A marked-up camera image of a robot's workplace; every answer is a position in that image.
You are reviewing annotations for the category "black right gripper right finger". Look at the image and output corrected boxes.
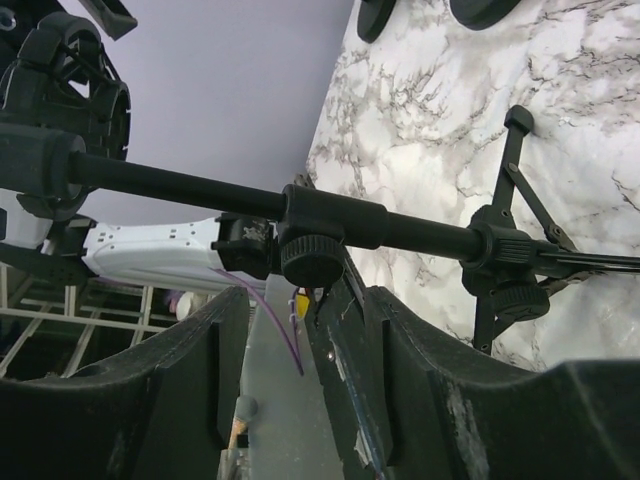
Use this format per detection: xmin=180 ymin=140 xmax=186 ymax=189
xmin=314 ymin=282 xmax=639 ymax=479

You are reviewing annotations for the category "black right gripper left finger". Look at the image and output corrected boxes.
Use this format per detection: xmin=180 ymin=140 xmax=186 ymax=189
xmin=1 ymin=287 xmax=250 ymax=479

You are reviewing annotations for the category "black tripod shock-mount stand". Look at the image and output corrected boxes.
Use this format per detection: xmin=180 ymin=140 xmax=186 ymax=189
xmin=1 ymin=10 xmax=639 ymax=353

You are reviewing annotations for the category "black clip desk stand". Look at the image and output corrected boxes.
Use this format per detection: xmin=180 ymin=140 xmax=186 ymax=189
xmin=449 ymin=0 xmax=520 ymax=31

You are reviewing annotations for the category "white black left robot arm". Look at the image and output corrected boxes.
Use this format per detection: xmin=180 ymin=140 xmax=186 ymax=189
xmin=1 ymin=190 xmax=277 ymax=293

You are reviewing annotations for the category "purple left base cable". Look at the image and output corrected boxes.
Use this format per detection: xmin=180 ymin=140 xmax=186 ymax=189
xmin=212 ymin=267 xmax=306 ymax=376

